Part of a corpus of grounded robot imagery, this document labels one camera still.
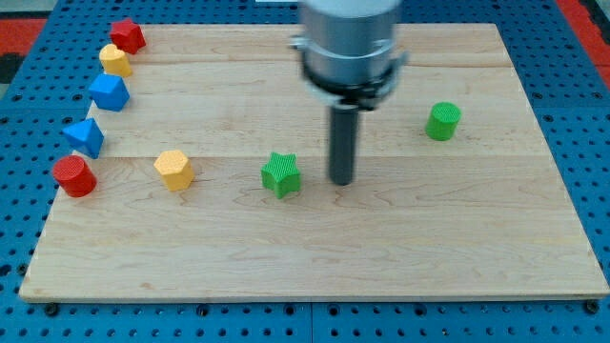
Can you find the green cylinder block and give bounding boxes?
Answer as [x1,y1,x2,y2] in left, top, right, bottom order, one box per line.
[425,102,461,141]

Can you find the blue triangle block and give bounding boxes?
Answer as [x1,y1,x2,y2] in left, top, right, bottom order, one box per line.
[62,118,105,159]

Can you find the green star block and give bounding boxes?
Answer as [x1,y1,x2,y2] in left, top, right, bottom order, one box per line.
[261,151,301,199]

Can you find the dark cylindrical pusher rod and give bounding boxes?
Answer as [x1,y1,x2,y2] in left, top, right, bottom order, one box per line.
[328,107,359,186]

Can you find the wooden board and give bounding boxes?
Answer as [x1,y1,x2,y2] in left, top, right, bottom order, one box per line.
[20,24,609,303]

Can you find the yellow hexagon block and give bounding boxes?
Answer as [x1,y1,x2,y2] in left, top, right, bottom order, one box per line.
[153,150,194,192]

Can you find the blue cube block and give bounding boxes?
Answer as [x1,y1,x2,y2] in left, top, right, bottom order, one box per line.
[89,73,131,111]

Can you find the yellow heart block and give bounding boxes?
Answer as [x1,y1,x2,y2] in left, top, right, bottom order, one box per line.
[98,44,132,77]

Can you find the red cylinder block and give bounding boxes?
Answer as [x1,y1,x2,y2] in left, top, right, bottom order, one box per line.
[51,155,97,197]

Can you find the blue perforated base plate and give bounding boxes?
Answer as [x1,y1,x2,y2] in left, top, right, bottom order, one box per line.
[1,0,609,342]

